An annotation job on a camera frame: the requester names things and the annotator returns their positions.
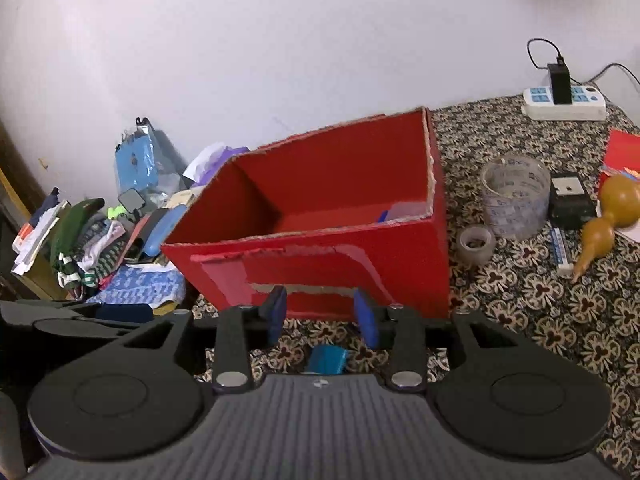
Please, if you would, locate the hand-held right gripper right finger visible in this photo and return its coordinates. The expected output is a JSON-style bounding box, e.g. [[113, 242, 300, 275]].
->
[[352, 290, 521, 394]]

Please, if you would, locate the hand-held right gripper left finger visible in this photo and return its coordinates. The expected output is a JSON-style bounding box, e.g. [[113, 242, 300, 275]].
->
[[117, 285, 289, 394]]

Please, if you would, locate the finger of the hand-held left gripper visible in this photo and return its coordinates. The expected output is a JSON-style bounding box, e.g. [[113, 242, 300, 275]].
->
[[95, 304, 154, 324]]

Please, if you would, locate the white tube with blue cap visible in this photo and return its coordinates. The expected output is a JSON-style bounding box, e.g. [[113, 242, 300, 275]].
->
[[306, 345, 349, 375]]

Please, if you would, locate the red cardboard box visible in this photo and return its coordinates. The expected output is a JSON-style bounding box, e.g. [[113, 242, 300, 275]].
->
[[161, 106, 451, 320]]

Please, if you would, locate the clear plastic case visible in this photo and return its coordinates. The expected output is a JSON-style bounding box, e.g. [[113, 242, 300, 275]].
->
[[385, 201, 432, 222]]

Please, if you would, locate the pile of striped clothes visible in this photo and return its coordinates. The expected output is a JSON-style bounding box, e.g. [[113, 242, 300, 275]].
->
[[56, 222, 129, 287]]

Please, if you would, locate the blue glasses case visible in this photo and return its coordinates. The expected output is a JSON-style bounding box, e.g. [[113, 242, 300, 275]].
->
[[142, 205, 186, 259]]

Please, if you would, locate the dark green cloth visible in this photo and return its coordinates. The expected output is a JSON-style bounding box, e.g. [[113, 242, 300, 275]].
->
[[51, 198, 106, 261]]

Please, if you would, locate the small black-framed mirror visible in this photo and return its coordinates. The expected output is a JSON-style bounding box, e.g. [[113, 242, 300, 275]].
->
[[117, 188, 146, 211]]

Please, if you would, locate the small clear tape roll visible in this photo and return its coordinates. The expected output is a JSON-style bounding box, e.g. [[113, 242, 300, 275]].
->
[[456, 225, 497, 267]]

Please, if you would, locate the light blue foil packet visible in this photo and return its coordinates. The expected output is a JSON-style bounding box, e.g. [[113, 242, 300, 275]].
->
[[115, 117, 174, 194]]

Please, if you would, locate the white and purple tissue pack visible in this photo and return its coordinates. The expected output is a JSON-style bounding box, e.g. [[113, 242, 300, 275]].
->
[[182, 142, 251, 187]]

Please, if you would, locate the large clear tape roll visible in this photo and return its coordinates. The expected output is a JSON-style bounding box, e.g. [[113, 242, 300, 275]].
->
[[481, 156, 551, 241]]

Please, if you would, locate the small blue and white tube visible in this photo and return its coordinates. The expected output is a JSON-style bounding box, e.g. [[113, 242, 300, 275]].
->
[[549, 227, 575, 276]]

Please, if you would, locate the small black box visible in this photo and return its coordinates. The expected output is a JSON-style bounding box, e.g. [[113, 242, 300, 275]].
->
[[548, 172, 597, 230]]

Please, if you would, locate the brown gourd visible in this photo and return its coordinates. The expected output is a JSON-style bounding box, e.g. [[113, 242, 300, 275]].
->
[[571, 174, 640, 282]]

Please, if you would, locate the black charger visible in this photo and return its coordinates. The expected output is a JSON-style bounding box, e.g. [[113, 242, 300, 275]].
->
[[546, 62, 572, 106]]

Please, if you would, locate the white power strip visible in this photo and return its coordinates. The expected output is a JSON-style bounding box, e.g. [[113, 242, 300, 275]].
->
[[522, 85, 607, 121]]

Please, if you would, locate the small red box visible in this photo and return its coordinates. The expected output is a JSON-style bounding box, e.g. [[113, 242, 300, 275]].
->
[[599, 129, 640, 181]]

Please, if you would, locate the black charger cable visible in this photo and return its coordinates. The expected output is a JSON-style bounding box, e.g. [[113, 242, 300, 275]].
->
[[526, 38, 566, 69]]

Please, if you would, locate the black power strip cable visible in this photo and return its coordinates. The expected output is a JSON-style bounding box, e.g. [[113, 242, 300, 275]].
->
[[592, 63, 640, 92]]

